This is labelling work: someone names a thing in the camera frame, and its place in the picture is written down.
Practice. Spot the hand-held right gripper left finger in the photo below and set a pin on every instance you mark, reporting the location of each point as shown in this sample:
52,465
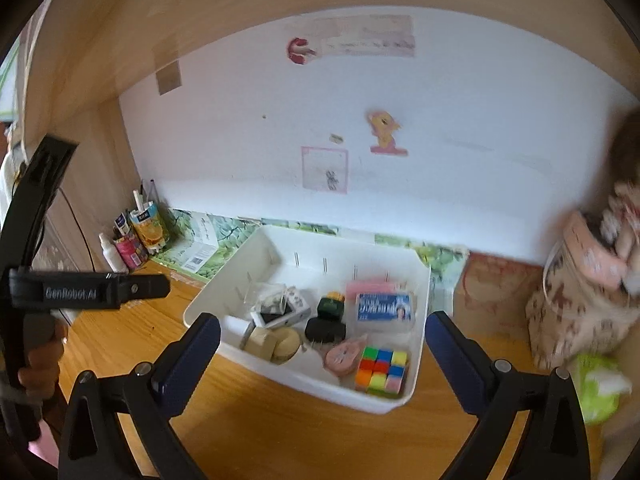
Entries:
187,360

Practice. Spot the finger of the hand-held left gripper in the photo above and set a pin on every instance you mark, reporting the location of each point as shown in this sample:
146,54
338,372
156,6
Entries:
40,195

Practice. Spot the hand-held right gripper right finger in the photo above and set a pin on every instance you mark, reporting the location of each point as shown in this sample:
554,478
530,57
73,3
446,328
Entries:
452,360

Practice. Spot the colourful puzzle cube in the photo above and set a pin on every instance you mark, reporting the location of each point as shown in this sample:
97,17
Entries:
382,370

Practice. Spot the beige envelope-shaped box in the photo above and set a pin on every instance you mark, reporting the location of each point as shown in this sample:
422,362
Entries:
259,342

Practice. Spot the clear labelled plastic box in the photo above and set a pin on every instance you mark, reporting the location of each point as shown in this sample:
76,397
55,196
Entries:
385,312

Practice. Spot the white digital camera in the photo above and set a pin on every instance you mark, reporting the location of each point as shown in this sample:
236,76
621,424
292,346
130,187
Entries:
275,317

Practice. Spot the round wooden disc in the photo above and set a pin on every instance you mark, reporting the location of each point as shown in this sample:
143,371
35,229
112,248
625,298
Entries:
287,347

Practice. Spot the small pink round case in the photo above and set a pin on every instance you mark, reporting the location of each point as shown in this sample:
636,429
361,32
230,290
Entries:
345,357

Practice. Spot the pink tube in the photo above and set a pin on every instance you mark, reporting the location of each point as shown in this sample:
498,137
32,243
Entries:
370,287

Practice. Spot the white plastic storage bin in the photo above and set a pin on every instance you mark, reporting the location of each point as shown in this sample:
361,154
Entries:
300,385

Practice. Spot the white power adapter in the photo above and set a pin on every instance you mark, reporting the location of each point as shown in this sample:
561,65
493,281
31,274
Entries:
297,300

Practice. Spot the black case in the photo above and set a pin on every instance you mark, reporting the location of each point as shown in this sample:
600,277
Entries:
325,331

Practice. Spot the person's left hand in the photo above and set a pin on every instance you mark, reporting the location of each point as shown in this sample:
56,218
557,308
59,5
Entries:
42,365

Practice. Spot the white lace curtain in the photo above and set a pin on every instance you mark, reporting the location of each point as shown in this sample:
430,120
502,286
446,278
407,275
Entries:
6,180

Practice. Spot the white spray bottle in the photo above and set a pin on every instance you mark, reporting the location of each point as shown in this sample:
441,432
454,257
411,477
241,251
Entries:
111,255

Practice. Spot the pink can pen holder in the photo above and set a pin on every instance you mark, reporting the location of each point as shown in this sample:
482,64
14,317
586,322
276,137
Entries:
131,252

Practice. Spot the brown cartoon cardboard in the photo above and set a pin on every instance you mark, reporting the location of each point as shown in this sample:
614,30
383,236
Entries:
495,300

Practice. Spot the white tube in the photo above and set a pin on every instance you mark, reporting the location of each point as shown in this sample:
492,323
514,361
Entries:
137,201

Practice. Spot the white cardboard box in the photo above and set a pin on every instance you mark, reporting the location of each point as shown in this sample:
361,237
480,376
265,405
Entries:
200,245

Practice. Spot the printed fabric bag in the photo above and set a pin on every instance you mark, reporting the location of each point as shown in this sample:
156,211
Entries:
565,320

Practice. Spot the green grape border strip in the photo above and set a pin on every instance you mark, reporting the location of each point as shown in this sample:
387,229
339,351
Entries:
235,230

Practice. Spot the green tissue pack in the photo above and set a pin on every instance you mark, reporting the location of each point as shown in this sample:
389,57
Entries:
595,390

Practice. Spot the wooden desk hutch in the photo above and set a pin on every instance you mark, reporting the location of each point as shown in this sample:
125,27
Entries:
100,60

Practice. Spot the brown tape patch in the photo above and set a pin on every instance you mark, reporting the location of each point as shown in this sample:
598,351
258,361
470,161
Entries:
168,76

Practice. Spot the brown-haired doll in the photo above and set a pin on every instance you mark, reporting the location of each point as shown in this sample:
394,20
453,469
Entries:
627,210

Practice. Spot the pink square wall sticker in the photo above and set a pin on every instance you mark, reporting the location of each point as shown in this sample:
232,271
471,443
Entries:
322,170

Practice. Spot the yellow pony wall sticker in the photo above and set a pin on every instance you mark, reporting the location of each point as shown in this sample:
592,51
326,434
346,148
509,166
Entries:
384,130

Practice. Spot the red wall sticker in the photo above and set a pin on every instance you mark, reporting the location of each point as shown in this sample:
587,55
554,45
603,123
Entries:
299,50

